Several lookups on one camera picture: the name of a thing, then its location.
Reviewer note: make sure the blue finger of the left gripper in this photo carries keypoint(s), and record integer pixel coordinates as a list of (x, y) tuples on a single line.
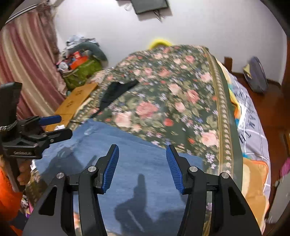
[(49, 120)]

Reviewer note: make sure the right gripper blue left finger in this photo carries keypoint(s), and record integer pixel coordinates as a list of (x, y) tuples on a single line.
[(106, 166)]

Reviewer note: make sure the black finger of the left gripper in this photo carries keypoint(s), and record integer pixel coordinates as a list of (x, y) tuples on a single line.
[(58, 135)]

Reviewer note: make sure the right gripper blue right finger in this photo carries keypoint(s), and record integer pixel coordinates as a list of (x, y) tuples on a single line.
[(178, 166)]

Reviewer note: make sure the blue denim jeans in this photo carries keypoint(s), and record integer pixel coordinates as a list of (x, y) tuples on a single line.
[(142, 199)]

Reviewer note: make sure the person's left hand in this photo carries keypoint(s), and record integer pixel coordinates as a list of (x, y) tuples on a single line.
[(25, 170)]

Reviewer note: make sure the brown wooden lap desk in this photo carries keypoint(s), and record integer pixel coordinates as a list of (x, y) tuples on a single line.
[(70, 105)]

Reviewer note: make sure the green floral storage bag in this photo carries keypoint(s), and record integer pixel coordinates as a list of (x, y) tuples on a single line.
[(79, 76)]

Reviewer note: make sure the orange jacket sleeve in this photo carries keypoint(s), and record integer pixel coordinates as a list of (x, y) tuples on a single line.
[(10, 203)]

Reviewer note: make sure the floral dark green bedspread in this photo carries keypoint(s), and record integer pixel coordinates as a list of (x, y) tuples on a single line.
[(182, 99)]

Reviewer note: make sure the pink striped curtain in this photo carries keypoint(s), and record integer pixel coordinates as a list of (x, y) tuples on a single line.
[(29, 53)]

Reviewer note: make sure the orange box on pile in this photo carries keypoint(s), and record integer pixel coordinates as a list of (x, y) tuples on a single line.
[(76, 59)]

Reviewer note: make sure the black cloth on bed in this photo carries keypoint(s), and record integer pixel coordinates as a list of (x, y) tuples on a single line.
[(114, 91)]

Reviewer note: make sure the orange yellow pillow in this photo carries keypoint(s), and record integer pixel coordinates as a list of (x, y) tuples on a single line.
[(253, 182)]

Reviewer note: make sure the white printed bed sheet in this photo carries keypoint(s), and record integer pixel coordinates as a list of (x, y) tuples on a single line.
[(253, 142)]

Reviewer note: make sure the grey plush toy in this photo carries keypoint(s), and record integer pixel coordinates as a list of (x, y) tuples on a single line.
[(92, 47)]

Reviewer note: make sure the grey backpack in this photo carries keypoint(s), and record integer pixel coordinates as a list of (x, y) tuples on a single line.
[(255, 76)]

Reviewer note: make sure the yellow plush item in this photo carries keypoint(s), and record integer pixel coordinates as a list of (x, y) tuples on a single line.
[(159, 43)]

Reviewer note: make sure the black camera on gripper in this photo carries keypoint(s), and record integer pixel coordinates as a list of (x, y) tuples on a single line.
[(10, 94)]

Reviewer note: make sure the black wall-mounted box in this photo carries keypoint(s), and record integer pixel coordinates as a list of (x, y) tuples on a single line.
[(143, 6)]

